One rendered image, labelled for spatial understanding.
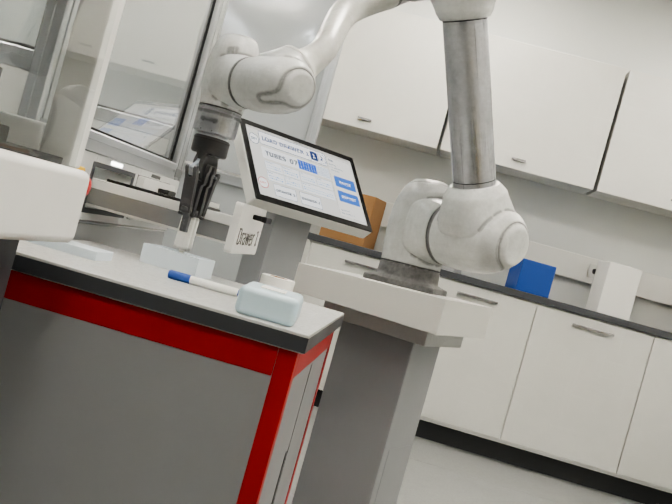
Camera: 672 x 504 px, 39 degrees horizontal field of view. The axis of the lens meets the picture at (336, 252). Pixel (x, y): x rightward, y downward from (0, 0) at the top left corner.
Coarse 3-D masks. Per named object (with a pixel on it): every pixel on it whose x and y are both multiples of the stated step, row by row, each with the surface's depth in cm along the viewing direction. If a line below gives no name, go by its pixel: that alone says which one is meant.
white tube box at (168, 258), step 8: (144, 248) 188; (152, 248) 188; (160, 248) 187; (168, 248) 196; (144, 256) 188; (152, 256) 187; (160, 256) 187; (168, 256) 187; (176, 256) 186; (184, 256) 186; (192, 256) 192; (152, 264) 187; (160, 264) 187; (168, 264) 186; (176, 264) 186; (184, 264) 186; (192, 264) 185; (200, 264) 186; (208, 264) 190; (184, 272) 185; (192, 272) 185; (200, 272) 187; (208, 272) 191
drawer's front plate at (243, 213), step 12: (240, 204) 199; (240, 216) 199; (252, 216) 211; (264, 216) 226; (252, 228) 215; (228, 240) 199; (240, 240) 206; (228, 252) 199; (240, 252) 209; (252, 252) 224
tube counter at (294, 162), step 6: (288, 156) 309; (294, 162) 310; (300, 162) 312; (306, 162) 315; (300, 168) 311; (306, 168) 313; (312, 168) 316; (318, 168) 318; (324, 168) 321; (318, 174) 316; (324, 174) 319
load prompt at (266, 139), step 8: (264, 136) 306; (272, 136) 309; (264, 144) 303; (272, 144) 306; (280, 144) 310; (288, 144) 313; (296, 144) 316; (288, 152) 310; (296, 152) 314; (304, 152) 317; (312, 152) 320; (312, 160) 318; (320, 160) 321
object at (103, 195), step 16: (96, 192) 203; (112, 192) 203; (128, 192) 203; (144, 192) 203; (112, 208) 203; (128, 208) 203; (144, 208) 202; (160, 208) 202; (176, 208) 202; (160, 224) 202; (176, 224) 202; (208, 224) 201; (224, 224) 201; (224, 240) 201
